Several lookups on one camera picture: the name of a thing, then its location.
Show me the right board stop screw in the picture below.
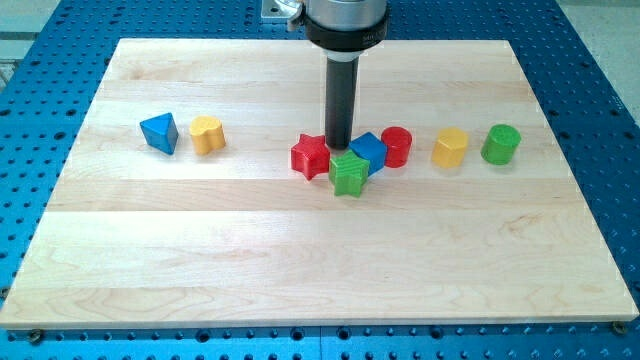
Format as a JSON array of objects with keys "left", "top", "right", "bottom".
[{"left": 611, "top": 321, "right": 627, "bottom": 336}]

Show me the board stop screw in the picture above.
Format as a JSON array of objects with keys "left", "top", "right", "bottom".
[
  {"left": 26, "top": 329, "right": 44, "bottom": 345},
  {"left": 611, "top": 321, "right": 627, "bottom": 336}
]

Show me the red cylinder block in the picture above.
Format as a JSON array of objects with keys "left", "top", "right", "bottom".
[{"left": 381, "top": 126, "right": 412, "bottom": 168}]

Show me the yellow hexagon block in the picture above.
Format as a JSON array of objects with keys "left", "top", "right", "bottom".
[{"left": 431, "top": 127, "right": 469, "bottom": 168}]

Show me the left board stop screw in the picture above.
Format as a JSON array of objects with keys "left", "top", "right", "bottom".
[{"left": 26, "top": 329, "right": 44, "bottom": 345}]

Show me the silver metal bracket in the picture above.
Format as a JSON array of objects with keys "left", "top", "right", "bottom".
[{"left": 260, "top": 0, "right": 301, "bottom": 20}]

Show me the light wooden board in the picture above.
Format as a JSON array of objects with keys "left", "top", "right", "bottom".
[{"left": 1, "top": 38, "right": 638, "bottom": 330}]

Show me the blue triangle block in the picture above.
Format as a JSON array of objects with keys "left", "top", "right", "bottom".
[{"left": 139, "top": 113, "right": 179, "bottom": 155}]

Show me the red star block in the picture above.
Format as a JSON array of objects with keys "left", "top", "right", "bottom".
[{"left": 290, "top": 133, "right": 331, "bottom": 181}]

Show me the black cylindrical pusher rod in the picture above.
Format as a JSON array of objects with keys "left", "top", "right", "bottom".
[{"left": 324, "top": 58, "right": 358, "bottom": 150}]

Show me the blue cube block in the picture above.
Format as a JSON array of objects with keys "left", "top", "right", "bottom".
[{"left": 348, "top": 132, "right": 387, "bottom": 176}]

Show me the green star block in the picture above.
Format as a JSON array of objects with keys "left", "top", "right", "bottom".
[{"left": 329, "top": 150, "right": 370, "bottom": 197}]

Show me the yellow heart block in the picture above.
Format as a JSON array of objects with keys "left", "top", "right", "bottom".
[{"left": 189, "top": 115, "right": 226, "bottom": 155}]

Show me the green cylinder block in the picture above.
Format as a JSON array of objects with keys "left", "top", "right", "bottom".
[{"left": 481, "top": 124, "right": 521, "bottom": 165}]

